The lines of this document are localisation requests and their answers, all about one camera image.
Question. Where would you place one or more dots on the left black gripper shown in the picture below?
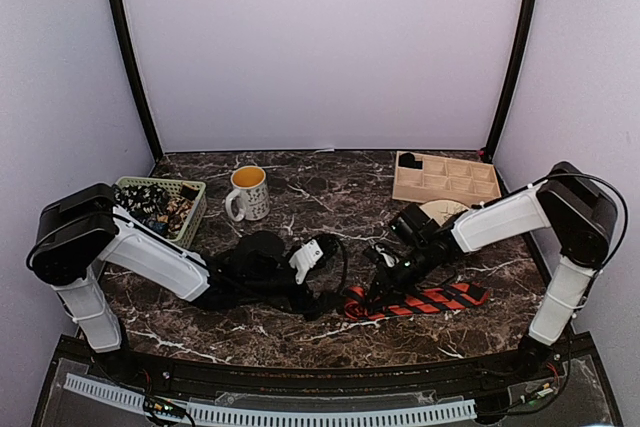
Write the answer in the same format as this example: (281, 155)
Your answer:
(318, 307)

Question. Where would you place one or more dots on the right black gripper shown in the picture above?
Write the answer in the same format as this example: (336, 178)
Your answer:
(392, 291)

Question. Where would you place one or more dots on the red navy striped tie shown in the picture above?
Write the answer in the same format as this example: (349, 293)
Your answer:
(442, 299)

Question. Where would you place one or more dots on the white patterned mug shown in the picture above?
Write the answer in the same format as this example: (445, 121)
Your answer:
(249, 199)

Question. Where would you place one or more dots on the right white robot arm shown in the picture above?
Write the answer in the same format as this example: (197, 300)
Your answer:
(587, 215)

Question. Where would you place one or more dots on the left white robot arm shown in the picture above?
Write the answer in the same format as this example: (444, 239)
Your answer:
(89, 227)

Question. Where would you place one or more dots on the bird pattern ceramic plate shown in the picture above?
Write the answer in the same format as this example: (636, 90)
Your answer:
(443, 209)

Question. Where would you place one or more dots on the green plastic basket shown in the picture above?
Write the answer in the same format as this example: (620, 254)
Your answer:
(188, 231)

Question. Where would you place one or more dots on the black rolled tie in box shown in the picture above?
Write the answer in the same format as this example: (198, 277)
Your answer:
(410, 161)

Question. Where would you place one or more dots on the wooden compartment organizer box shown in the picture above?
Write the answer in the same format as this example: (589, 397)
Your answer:
(464, 181)

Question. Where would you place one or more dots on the brown patterned tie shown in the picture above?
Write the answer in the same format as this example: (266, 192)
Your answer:
(179, 207)

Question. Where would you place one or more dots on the black white patterned tie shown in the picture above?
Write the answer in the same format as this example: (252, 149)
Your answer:
(143, 202)

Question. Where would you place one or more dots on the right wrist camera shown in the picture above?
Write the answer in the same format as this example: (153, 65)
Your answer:
(390, 259)

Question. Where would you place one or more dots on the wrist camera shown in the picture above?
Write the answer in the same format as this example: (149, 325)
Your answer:
(390, 259)
(305, 259)

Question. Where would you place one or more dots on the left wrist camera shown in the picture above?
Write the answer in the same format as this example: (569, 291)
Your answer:
(305, 259)

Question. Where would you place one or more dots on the black front rail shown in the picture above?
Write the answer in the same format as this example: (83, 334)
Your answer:
(479, 376)

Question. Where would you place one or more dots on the white slotted cable duct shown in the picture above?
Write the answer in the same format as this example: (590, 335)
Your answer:
(237, 409)

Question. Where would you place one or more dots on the right black frame post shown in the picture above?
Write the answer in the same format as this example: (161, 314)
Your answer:
(511, 77)

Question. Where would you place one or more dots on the black frame post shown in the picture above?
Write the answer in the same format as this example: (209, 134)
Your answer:
(511, 77)
(128, 56)

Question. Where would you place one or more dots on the left black frame post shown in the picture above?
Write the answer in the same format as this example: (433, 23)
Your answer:
(128, 56)

